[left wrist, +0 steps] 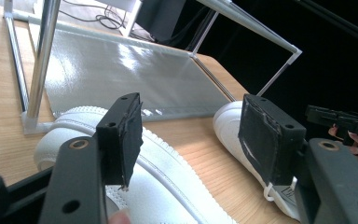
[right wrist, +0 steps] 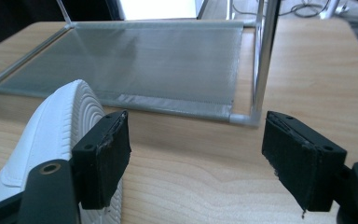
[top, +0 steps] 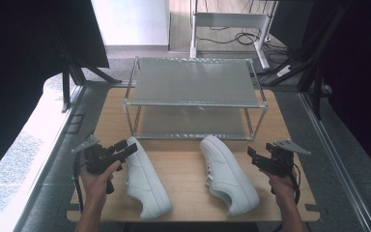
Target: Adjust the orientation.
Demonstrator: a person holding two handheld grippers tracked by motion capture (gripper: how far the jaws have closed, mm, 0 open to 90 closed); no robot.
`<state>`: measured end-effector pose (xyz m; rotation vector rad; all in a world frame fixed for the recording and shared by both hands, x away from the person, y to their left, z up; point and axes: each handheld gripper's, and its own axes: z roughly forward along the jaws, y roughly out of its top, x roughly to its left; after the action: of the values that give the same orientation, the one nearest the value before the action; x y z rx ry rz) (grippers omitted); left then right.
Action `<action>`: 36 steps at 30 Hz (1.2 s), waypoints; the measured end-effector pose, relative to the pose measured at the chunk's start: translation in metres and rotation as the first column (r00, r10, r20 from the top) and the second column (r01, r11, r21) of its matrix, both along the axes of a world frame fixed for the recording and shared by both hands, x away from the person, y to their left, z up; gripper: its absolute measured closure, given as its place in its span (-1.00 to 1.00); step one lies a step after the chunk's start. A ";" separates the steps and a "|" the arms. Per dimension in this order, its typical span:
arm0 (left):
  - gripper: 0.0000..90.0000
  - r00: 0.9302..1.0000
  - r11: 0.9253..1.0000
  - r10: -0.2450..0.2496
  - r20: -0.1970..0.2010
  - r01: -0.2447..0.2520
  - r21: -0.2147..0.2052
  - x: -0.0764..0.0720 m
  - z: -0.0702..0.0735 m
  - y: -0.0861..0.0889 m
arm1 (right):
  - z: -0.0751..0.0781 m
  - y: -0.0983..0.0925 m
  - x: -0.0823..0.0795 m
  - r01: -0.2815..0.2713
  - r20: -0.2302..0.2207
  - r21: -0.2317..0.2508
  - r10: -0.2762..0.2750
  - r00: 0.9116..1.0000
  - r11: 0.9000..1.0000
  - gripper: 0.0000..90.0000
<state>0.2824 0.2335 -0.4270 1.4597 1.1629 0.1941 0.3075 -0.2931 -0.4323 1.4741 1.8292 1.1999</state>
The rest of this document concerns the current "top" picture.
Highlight white power strip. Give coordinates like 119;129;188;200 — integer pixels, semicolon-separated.
276;65;293;78

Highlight metal two-tier shoe rack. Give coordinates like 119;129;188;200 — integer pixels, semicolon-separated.
123;56;269;141

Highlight aluminium frame rail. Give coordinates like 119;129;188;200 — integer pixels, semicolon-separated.
299;91;371;232

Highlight white sneaker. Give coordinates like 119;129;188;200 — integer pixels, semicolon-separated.
124;136;174;221
199;134;261;218

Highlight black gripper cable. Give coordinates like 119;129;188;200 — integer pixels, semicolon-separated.
289;163;302;206
72;154;85;215

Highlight black floor cables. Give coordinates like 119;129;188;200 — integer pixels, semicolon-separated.
195;24;292;56

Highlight black curtain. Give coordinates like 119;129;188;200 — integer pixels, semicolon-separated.
302;0;371;183
0;0;110;186

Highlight white panel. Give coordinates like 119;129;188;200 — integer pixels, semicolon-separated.
90;0;170;46

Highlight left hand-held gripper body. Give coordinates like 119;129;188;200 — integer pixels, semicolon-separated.
71;134;124;195

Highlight white metal desk frame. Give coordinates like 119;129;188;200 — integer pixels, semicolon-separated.
189;0;280;71

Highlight black metal stand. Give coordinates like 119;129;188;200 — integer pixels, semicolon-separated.
60;47;124;114
259;0;349;121

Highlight person's right hand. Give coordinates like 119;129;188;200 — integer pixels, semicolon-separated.
260;169;300;207

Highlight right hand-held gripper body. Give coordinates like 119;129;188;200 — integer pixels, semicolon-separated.
256;138;312;178

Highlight person's left hand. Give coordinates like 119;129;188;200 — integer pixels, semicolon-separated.
79;159;123;207

